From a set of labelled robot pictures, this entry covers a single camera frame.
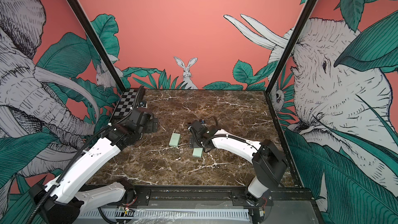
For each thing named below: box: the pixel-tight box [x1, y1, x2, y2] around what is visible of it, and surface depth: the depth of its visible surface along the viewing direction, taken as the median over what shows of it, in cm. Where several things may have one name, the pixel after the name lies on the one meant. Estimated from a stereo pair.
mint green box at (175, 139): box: [168, 132, 182, 147], surface depth 94 cm
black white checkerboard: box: [112, 88, 139, 117], surface depth 113 cm
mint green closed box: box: [192, 147, 203, 158], surface depth 90 cm
